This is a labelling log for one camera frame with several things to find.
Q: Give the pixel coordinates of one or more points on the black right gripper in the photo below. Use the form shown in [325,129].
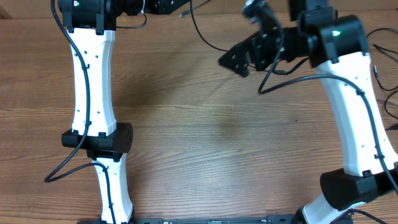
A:
[252,47]

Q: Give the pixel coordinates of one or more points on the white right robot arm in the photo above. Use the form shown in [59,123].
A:
[338,50]

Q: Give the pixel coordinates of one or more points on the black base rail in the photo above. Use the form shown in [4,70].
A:
[270,219]

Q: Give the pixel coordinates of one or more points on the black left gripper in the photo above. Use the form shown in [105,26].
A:
[166,7]

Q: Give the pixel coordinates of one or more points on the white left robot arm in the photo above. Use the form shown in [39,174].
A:
[90,28]

